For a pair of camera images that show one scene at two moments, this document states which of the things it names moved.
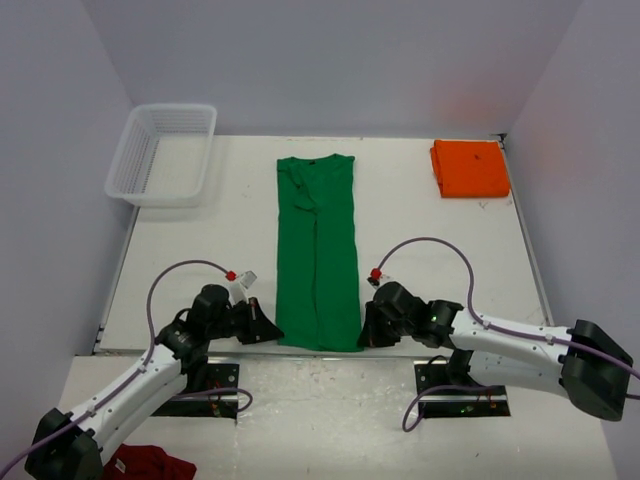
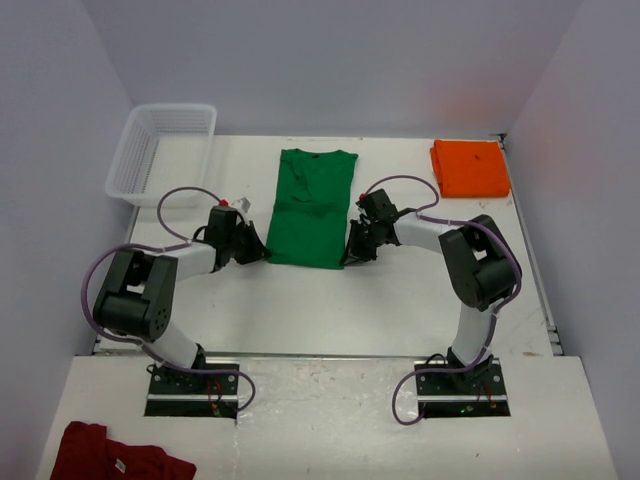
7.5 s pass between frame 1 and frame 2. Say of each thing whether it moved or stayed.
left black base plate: stayed
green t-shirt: moved
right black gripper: moved
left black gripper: moved
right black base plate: stayed
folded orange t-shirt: stayed
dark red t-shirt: stayed
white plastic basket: stayed
